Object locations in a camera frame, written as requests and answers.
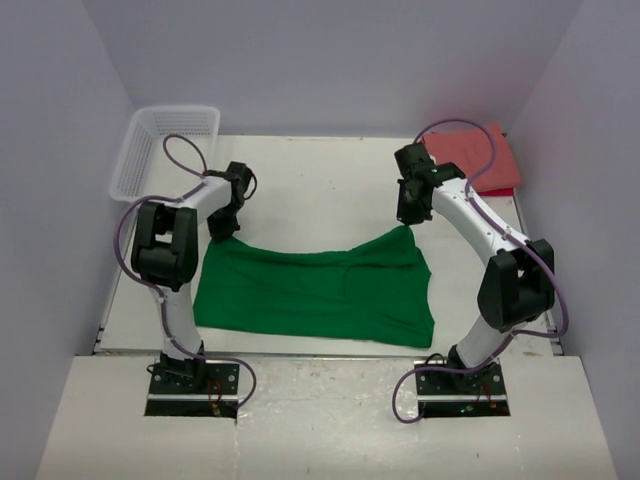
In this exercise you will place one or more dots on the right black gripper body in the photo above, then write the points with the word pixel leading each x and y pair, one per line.
pixel 411 211

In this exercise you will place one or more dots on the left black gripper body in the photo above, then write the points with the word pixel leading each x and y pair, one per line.
pixel 222 222

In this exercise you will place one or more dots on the green t shirt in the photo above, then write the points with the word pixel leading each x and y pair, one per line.
pixel 377 291

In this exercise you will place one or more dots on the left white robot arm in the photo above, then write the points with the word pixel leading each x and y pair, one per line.
pixel 165 254

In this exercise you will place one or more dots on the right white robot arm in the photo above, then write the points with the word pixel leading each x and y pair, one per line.
pixel 515 288

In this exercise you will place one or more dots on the folded pink t shirt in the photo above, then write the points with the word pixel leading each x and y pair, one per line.
pixel 470 150

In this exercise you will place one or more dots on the folded red t shirt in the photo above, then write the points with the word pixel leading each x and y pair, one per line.
pixel 502 192

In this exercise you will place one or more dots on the white plastic basket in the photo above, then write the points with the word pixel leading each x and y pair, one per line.
pixel 146 130

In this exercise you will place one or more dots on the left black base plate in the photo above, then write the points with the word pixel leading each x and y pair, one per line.
pixel 212 392

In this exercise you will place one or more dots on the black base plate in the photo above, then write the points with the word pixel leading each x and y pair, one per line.
pixel 212 392
pixel 441 395

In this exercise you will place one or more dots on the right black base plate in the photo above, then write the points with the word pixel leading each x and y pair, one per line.
pixel 441 395

